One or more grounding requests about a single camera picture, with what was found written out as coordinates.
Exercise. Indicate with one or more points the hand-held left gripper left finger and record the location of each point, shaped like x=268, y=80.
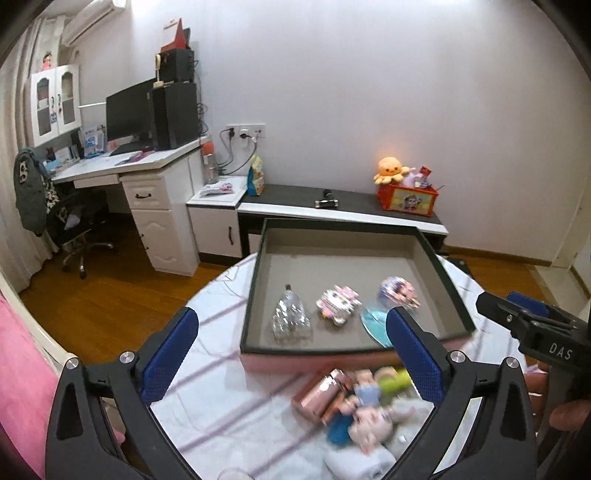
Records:
x=171, y=355

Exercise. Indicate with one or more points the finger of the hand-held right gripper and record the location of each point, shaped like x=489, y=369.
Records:
x=496, y=311
x=526, y=303

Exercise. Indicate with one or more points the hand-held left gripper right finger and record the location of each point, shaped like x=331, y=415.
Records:
x=411, y=355

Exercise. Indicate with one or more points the small yellow-green toy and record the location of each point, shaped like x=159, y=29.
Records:
x=392, y=377

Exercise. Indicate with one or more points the large pale doll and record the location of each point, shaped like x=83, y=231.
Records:
x=369, y=429

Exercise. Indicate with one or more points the rose gold bottle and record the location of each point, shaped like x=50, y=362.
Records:
x=323, y=393

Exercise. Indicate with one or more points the pink box with dark rim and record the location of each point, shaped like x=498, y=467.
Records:
x=300, y=344

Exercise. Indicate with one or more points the white toy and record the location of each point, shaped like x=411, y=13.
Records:
x=364, y=461

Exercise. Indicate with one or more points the person's right hand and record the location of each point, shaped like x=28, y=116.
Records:
x=572, y=414

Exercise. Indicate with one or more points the teal round pouch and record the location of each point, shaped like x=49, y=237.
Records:
x=375, y=325

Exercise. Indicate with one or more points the colourful block figure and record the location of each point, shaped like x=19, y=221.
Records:
x=398, y=291

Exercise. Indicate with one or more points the pink white block figure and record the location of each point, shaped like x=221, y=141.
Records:
x=337, y=304

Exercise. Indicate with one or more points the white nightstand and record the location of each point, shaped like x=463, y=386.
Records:
x=212, y=230

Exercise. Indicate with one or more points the white desk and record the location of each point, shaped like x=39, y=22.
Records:
x=157, y=221

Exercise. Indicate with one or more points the red storage box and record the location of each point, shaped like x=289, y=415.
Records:
x=408, y=199

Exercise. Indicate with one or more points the pink blanket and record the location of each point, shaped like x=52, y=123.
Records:
x=23, y=378

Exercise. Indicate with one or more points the pink plush toy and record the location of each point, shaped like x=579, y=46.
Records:
x=415, y=177

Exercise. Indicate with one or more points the black office chair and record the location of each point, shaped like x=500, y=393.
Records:
x=76, y=217

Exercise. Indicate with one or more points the pink packet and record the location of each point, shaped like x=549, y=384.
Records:
x=217, y=189

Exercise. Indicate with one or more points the small black device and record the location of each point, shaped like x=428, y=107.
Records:
x=327, y=202

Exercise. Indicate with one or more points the orange plush octopus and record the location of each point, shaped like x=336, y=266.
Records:
x=390, y=170

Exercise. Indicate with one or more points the water bottle with orange lid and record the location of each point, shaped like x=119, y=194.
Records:
x=209, y=164

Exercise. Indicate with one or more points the low bench with dark top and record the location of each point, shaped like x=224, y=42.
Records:
x=286, y=196

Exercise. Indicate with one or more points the snack bag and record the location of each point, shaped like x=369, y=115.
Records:
x=256, y=177

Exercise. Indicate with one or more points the black keyboard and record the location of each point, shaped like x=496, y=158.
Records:
x=131, y=147

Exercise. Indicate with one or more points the dark jacket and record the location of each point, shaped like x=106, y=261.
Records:
x=30, y=189

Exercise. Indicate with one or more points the blue white carton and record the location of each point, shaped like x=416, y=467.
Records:
x=94, y=141

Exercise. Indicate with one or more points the black computer tower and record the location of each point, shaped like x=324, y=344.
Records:
x=175, y=115

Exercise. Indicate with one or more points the black monitor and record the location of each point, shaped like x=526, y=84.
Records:
x=130, y=110

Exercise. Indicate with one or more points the white hutch cabinet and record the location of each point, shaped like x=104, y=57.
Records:
x=51, y=108

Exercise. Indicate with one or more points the black speaker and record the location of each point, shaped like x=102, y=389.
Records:
x=178, y=64

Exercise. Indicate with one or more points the small doll figure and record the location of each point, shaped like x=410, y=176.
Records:
x=46, y=61

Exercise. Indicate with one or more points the air conditioner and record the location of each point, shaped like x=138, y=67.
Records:
x=92, y=23

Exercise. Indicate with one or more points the white bed frame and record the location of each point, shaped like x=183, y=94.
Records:
x=41, y=330

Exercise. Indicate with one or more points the wall outlet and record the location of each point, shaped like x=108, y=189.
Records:
x=247, y=131

